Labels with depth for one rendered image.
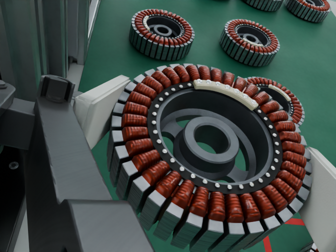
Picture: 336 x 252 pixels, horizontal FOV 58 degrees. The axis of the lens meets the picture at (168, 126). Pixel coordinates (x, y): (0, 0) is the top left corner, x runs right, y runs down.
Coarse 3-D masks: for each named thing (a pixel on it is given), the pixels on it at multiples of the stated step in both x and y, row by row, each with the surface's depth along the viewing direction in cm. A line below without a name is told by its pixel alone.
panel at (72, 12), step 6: (72, 0) 38; (78, 0) 38; (72, 6) 38; (78, 6) 39; (72, 12) 39; (72, 18) 39; (72, 24) 40; (72, 30) 41; (72, 36) 42; (72, 42) 42; (72, 48) 43; (72, 54) 44
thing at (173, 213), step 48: (144, 96) 16; (192, 96) 19; (240, 96) 18; (144, 144) 14; (192, 144) 16; (240, 144) 19; (288, 144) 16; (144, 192) 13; (192, 192) 14; (240, 192) 14; (288, 192) 14; (192, 240) 15; (240, 240) 14
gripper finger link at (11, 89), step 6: (0, 84) 10; (6, 84) 11; (0, 90) 10; (6, 90) 10; (12, 90) 11; (0, 96) 10; (6, 96) 10; (12, 96) 11; (0, 102) 9; (6, 102) 10; (0, 108) 9; (6, 108) 10; (0, 114) 9; (0, 150) 11
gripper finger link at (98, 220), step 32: (64, 96) 11; (64, 128) 9; (32, 160) 9; (64, 160) 7; (32, 192) 8; (64, 192) 6; (96, 192) 7; (32, 224) 8; (64, 224) 5; (96, 224) 5; (128, 224) 5
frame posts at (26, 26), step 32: (0, 0) 21; (32, 0) 21; (64, 0) 33; (0, 32) 22; (32, 32) 22; (64, 32) 36; (0, 64) 25; (32, 64) 25; (64, 64) 38; (32, 96) 27
